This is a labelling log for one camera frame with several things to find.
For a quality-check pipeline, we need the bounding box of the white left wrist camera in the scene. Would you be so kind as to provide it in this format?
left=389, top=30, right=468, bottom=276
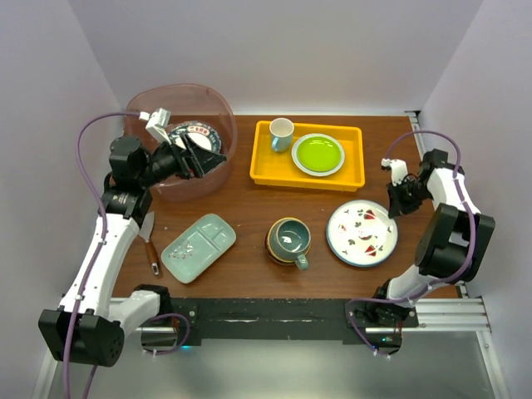
left=145, top=108, right=171, bottom=143

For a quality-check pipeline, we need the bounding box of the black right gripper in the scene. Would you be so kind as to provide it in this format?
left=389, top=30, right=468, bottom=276
left=386, top=177, right=432, bottom=219

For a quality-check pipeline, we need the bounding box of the white scalloped plate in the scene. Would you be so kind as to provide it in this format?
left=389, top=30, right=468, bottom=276
left=291, top=133, right=345, bottom=177

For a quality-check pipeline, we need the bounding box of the yellow plastic tray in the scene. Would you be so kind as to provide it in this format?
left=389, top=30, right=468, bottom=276
left=249, top=121, right=365, bottom=192

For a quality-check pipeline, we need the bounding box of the lime green small plate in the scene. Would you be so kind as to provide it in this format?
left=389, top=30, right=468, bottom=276
left=295, top=135, right=343, bottom=173

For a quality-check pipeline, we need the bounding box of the wooden handled metal scraper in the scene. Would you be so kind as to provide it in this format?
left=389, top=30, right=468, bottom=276
left=138, top=212, right=162, bottom=277

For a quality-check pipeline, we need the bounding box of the light blue ceramic mug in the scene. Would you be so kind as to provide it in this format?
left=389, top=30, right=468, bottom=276
left=269, top=118, right=294, bottom=153

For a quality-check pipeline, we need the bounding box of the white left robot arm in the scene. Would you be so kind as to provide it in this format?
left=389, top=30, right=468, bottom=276
left=38, top=136, right=226, bottom=367

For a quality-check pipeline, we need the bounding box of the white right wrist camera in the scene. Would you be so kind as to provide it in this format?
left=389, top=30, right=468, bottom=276
left=381, top=158, right=408, bottom=186

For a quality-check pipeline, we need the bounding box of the aluminium frame rail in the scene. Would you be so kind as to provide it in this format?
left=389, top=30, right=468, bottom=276
left=411, top=282, right=494, bottom=333

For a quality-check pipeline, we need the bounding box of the transparent pink plastic bin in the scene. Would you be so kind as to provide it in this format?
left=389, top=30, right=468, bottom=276
left=126, top=84, right=238, bottom=202

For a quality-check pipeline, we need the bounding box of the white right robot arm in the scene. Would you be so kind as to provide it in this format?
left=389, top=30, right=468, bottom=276
left=365, top=150, right=495, bottom=327

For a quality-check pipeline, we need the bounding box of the teal glazed mug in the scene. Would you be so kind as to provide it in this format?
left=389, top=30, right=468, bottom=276
left=268, top=217, right=312, bottom=271

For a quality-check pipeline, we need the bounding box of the mint green divided dish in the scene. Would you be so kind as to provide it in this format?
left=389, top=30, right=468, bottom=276
left=160, top=214, right=236, bottom=284

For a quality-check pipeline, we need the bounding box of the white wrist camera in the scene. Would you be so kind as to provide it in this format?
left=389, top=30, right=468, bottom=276
left=381, top=158, right=408, bottom=186
left=145, top=108, right=171, bottom=143

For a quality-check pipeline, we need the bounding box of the strawberry pattern white plate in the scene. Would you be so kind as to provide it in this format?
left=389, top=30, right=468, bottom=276
left=326, top=199, right=399, bottom=268

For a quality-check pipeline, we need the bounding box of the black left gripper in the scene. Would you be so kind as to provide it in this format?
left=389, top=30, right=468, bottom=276
left=137, top=131, right=226, bottom=188

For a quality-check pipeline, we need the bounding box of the teal rim lettered plate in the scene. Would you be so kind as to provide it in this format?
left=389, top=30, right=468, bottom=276
left=167, top=121, right=222, bottom=153

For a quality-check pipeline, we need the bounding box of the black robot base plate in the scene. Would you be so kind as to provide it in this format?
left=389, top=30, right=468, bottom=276
left=170, top=298, right=419, bottom=353

